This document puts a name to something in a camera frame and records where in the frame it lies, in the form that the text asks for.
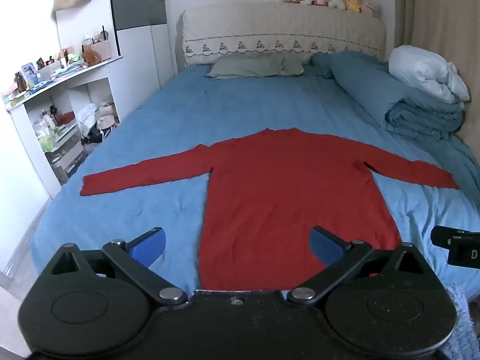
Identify orange-brown teddy bear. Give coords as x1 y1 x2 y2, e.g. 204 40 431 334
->
82 46 103 67

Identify beige curtain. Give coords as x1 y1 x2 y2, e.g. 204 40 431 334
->
402 0 480 94

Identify red long-sleeved sweater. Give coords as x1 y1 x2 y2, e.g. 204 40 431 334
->
80 127 461 291

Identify cardboard box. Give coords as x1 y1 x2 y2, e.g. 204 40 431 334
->
92 40 112 60

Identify cream covered headboard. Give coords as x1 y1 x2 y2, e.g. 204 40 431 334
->
182 2 387 68

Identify folded blue duvet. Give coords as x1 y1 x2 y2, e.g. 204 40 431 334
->
312 50 466 142

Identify white bags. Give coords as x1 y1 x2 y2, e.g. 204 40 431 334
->
77 99 117 136

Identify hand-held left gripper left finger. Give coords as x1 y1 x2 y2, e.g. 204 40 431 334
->
49 227 188 305

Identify white and grey wardrobe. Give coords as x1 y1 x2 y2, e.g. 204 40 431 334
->
108 0 177 122

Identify light blue fluffy rug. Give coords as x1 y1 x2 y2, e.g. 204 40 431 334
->
442 281 480 360

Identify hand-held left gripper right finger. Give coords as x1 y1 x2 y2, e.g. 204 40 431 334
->
287 226 432 304

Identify small green pillow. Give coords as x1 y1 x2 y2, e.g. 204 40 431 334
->
279 57 306 76

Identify black bag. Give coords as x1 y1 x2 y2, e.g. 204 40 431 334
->
80 129 109 147

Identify white shelf desk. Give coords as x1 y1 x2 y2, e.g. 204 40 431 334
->
2 55 124 197

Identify white pillow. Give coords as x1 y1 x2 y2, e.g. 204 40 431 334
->
388 45 470 103

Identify blue picture card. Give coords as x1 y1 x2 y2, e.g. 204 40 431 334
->
22 62 38 85

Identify bed with blue sheet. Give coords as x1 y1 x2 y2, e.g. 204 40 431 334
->
30 62 480 302

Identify large green pillow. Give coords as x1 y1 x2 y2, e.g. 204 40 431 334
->
206 55 287 79

